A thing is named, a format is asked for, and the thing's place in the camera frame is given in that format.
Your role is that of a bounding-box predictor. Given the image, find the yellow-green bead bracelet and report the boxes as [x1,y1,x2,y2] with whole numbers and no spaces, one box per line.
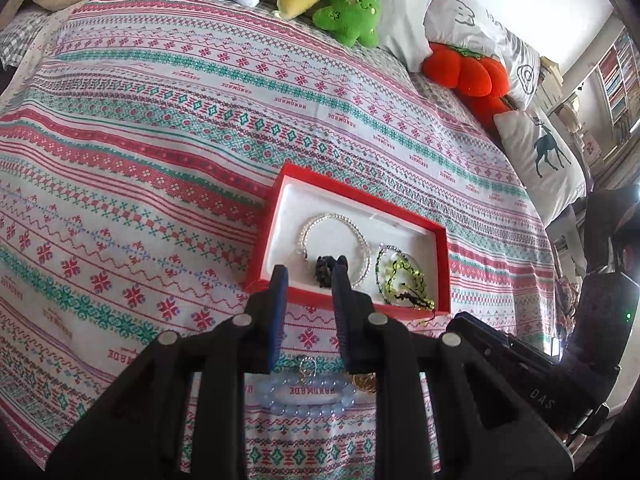
[385,253,437,312]

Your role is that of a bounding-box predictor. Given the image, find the black ring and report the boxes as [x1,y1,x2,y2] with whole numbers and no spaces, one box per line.
[313,253,340,290]

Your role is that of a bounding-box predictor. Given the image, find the clear crystal bead bracelet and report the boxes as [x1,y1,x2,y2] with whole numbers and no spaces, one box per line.
[296,211,373,290]

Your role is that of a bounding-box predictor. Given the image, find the red jewelry box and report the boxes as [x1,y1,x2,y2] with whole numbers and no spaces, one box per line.
[244,162,451,321]

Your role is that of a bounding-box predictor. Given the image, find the white deer pillow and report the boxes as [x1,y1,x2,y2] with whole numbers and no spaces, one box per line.
[494,106,587,226]

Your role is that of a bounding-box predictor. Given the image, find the orange pumpkin plush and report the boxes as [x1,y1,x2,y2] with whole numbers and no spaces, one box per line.
[421,44,511,132]

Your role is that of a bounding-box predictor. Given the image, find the bookshelf with books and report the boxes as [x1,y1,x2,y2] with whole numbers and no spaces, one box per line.
[598,29,640,142]

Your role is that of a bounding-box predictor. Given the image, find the patterned bed cover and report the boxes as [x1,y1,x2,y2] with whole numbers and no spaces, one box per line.
[1,0,555,467]

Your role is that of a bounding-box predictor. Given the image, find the grey printed pillow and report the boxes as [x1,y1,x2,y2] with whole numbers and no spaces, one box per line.
[424,0,540,110]

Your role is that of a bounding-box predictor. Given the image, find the green star plush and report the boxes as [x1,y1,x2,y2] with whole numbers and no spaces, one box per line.
[312,0,381,48]

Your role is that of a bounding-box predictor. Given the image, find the gold ring with green stone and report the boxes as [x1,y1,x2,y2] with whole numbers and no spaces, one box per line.
[349,370,379,396]

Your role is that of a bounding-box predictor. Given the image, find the blue bead bracelet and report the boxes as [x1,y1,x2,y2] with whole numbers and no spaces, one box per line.
[254,372,357,417]

